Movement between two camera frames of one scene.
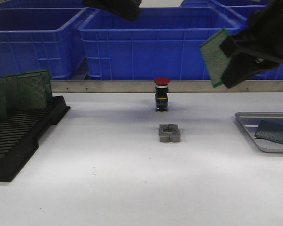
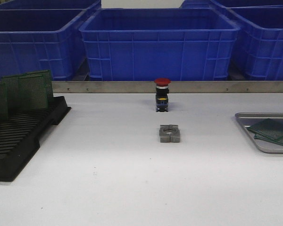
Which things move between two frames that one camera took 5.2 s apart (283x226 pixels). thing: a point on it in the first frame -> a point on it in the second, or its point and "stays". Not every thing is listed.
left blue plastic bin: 33,39 stays
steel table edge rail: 175,86 stays
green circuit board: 213,57 -> 272,128
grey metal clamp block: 169,133 stays
